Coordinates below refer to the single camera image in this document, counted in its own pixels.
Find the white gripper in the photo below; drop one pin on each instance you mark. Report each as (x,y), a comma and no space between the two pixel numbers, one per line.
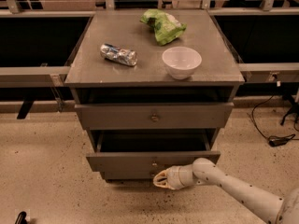
(177,176)

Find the grey drawer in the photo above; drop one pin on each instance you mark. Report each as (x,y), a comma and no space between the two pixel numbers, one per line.
(128,175)
(154,116)
(149,151)

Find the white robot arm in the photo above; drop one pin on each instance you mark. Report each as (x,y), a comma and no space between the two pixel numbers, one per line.
(270,208)

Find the grey bottom drawer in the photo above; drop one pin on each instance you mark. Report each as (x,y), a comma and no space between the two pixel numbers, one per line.
(128,175)

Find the grey drawer cabinet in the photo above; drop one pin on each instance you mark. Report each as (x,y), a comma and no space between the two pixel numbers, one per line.
(96,80)

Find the grey top drawer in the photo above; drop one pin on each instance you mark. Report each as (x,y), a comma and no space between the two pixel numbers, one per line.
(154,116)

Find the white bowl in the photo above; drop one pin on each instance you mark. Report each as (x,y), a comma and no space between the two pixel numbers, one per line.
(181,62)

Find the crushed silver can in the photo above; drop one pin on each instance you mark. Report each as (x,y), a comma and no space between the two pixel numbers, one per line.
(123,56)

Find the black object bottom left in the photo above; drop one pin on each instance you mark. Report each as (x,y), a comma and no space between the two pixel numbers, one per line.
(21,218)

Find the green chip bag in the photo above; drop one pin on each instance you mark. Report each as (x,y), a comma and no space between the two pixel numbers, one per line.
(166,27)

